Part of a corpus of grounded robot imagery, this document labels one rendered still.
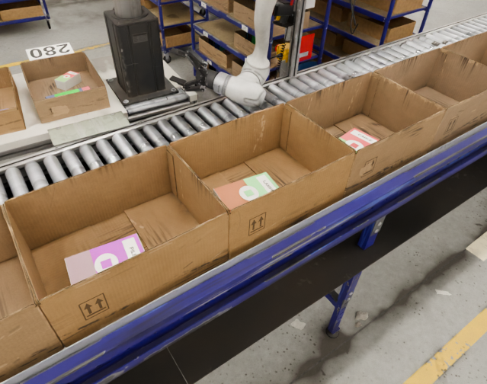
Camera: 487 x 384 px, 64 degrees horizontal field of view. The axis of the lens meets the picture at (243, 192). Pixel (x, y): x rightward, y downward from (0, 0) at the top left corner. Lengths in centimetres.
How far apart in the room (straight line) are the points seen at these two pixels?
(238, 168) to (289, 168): 16
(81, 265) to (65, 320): 13
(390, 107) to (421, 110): 11
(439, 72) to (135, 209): 129
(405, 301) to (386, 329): 20
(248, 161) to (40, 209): 59
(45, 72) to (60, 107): 38
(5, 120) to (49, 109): 16
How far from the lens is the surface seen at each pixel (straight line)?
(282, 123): 123
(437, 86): 181
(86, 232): 106
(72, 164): 152
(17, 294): 101
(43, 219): 102
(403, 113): 142
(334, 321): 179
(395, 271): 219
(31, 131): 176
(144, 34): 175
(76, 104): 177
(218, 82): 165
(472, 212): 272
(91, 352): 85
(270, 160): 122
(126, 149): 154
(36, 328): 82
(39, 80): 211
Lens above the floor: 165
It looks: 43 degrees down
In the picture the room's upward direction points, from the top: 2 degrees clockwise
